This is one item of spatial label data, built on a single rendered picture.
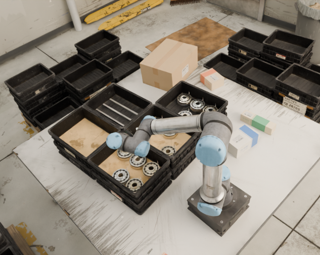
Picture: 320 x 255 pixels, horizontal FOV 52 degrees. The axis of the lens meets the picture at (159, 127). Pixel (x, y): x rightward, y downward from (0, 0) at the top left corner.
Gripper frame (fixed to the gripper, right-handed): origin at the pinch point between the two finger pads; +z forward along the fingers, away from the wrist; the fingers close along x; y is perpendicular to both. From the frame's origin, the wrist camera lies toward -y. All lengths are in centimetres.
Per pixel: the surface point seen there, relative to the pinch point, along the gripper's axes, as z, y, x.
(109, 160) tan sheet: 13.7, 8.5, 24.2
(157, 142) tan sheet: 26.6, -3.6, -2.7
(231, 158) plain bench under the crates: 40, -43, -27
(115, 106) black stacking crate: 46, 40, 5
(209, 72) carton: 87, 15, -61
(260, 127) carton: 56, -43, -55
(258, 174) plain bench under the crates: 33, -61, -32
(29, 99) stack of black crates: 92, 124, 69
